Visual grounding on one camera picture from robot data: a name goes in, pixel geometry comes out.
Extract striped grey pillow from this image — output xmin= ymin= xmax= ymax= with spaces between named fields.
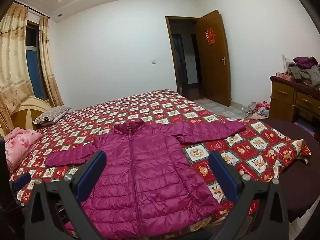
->
xmin=33 ymin=106 xmax=71 ymax=127

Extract beige curtain right panel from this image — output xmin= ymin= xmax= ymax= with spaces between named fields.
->
xmin=39 ymin=16 xmax=63 ymax=107

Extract red double happiness decal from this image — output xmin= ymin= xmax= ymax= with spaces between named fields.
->
xmin=205 ymin=28 xmax=217 ymax=44

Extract window with blue pane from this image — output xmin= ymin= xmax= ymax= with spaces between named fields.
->
xmin=25 ymin=21 xmax=48 ymax=101

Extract dark maroon mattress edge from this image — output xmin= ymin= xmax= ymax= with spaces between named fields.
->
xmin=246 ymin=118 xmax=320 ymax=213

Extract brown wooden door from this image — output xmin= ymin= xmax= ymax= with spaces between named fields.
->
xmin=195 ymin=10 xmax=231 ymax=106

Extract pink box on dresser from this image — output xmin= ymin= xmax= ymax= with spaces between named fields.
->
xmin=276 ymin=73 xmax=295 ymax=82

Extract red patchwork bear bedspread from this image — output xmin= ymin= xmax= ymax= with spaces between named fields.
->
xmin=8 ymin=89 xmax=312 ymax=240

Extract brown wooden dresser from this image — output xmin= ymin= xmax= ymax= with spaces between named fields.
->
xmin=269 ymin=76 xmax=319 ymax=140

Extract brown door frame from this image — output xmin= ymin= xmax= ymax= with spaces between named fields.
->
xmin=165 ymin=16 xmax=202 ymax=101

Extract clothes pile on floor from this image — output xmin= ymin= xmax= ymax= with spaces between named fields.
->
xmin=245 ymin=101 xmax=270 ymax=120

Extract pink floral folded blanket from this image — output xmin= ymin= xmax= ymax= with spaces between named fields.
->
xmin=4 ymin=127 xmax=43 ymax=171

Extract cream wooden headboard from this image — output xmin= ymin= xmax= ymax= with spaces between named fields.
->
xmin=10 ymin=96 xmax=52 ymax=129

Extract magenta quilted down jacket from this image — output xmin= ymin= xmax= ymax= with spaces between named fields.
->
xmin=45 ymin=120 xmax=245 ymax=239

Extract clothes pile on dresser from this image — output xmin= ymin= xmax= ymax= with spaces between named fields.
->
xmin=286 ymin=56 xmax=320 ymax=91

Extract beige curtain left panel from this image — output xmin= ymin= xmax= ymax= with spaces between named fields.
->
xmin=1 ymin=3 xmax=34 ymax=131

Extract beige curtain panel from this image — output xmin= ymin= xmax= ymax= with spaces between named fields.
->
xmin=1 ymin=3 xmax=34 ymax=131
xmin=39 ymin=16 xmax=63 ymax=107

